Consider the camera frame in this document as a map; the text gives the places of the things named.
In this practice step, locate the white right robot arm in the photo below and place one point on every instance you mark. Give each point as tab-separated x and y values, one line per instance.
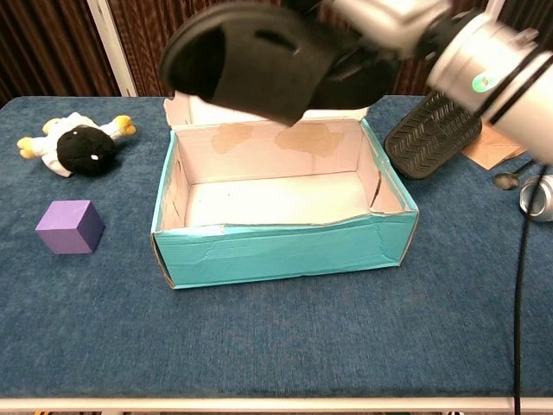
497	73

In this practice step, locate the dark blue table cloth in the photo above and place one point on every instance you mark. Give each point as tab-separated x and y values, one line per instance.
276	337

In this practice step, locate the blue silver soda can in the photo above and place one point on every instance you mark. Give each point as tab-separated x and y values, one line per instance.
545	199

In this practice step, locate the white table frame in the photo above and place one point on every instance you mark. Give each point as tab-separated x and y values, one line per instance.
276	404

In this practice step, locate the brown paper bag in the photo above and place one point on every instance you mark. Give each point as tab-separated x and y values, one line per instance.
492	151

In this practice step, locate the white black yellow plush toy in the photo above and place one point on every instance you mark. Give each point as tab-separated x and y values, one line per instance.
86	149

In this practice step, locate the black slide sandal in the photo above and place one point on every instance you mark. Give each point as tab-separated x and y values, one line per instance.
427	138
242	65

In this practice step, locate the white partition frame post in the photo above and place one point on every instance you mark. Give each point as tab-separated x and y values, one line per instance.
112	52

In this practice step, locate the brown corrugated partition panel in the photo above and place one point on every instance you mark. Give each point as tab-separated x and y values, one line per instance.
531	13
47	43
142	47

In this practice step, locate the small black spoon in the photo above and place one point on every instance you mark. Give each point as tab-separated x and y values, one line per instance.
505	181

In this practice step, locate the purple cube block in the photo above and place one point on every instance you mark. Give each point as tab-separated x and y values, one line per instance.
69	229

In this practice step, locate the light blue cardboard shoe box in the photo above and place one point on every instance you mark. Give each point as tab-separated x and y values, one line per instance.
281	255

